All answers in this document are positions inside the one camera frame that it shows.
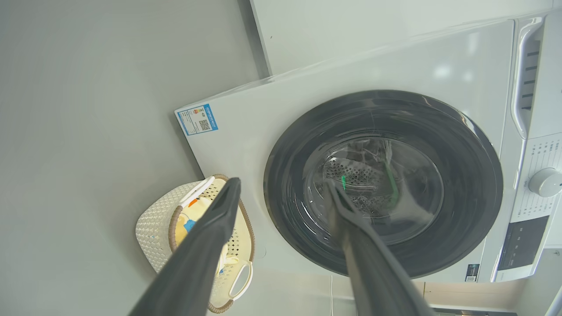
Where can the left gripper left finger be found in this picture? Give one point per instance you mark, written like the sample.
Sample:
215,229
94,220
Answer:
193,263

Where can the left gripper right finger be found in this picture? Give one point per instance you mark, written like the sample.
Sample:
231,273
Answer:
373,272

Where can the cream garment with blue cuffs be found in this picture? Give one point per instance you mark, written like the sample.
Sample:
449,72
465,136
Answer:
228,259

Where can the cream garment with bear print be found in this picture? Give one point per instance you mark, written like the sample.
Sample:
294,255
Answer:
193,217

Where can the washing machine glass door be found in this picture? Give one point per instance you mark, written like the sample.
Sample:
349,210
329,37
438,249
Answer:
290,184

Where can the white washing machine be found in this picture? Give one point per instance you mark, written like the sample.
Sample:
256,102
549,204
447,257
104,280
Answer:
246,140

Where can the black washing machine display panel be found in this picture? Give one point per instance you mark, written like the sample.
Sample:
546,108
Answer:
522,243

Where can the white control dial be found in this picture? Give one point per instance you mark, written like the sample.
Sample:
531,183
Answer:
545,182

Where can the cream perforated laundry basket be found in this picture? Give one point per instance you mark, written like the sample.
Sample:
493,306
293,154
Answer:
153,228

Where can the small black qr sticker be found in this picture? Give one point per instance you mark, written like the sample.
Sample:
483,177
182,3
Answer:
472,273

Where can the blue energy label sticker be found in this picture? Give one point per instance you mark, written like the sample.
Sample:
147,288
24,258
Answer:
197,119

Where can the white detergent drawer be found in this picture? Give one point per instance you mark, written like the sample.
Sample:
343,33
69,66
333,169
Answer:
538,87

